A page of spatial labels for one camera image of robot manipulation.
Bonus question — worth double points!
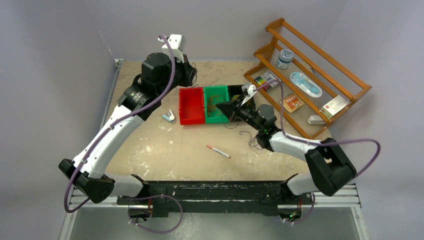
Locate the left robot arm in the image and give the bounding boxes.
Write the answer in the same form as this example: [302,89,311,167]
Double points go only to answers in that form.
[58,52,197,205]

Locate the blue blister pack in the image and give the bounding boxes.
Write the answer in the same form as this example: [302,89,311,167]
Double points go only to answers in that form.
[289,72,323,98]

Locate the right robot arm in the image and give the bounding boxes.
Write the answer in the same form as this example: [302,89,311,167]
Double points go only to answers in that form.
[215,99,357,204]

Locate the black plastic bin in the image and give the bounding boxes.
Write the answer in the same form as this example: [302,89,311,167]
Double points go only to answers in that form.
[228,84,256,109]

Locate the white red box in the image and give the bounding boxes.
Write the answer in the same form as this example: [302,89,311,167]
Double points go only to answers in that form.
[320,95,349,119]

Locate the white stapler on shelf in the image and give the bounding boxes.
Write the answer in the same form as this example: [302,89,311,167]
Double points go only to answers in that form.
[307,115,326,125]

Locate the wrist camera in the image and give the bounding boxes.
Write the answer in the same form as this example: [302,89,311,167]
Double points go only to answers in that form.
[241,83,257,106]
[157,34,186,63]

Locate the orange white marker pen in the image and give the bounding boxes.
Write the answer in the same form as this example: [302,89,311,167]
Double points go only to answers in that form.
[206,144,231,159]

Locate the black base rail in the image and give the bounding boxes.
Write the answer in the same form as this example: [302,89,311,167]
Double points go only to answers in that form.
[117,180,313,218]

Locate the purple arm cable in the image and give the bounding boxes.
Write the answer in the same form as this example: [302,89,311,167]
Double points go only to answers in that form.
[63,34,176,214]
[253,78,382,180]

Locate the white round jar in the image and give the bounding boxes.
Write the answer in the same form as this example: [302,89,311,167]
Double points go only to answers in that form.
[276,49,294,70]

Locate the red plastic bin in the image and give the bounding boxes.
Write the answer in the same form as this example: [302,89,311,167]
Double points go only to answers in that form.
[178,87,206,126]

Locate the marker pen pack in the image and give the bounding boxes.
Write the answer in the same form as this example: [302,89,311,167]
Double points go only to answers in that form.
[254,70,281,92]

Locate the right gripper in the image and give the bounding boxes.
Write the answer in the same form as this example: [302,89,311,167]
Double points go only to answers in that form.
[216,94,264,132]

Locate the wooden shelf rack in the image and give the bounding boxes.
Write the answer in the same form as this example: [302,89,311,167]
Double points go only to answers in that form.
[244,18,371,139]

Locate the green plastic bin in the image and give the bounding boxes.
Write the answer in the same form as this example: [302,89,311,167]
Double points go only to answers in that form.
[203,85,229,124]

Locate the orange spiral notebook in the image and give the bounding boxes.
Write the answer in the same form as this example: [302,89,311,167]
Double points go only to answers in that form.
[279,93,304,113]

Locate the orange cable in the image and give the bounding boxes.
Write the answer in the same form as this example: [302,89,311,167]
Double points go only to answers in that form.
[206,95,229,117]

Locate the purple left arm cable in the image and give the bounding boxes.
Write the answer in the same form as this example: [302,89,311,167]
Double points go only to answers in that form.
[63,34,176,214]

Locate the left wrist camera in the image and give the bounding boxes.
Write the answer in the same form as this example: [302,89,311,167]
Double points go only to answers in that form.
[157,34,186,63]

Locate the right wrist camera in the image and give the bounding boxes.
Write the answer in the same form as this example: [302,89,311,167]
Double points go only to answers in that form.
[241,83,257,106]

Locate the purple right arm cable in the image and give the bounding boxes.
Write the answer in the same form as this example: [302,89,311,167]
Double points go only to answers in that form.
[253,78,382,180]

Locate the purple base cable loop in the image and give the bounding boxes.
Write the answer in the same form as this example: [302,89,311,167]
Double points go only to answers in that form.
[127,194,185,235]

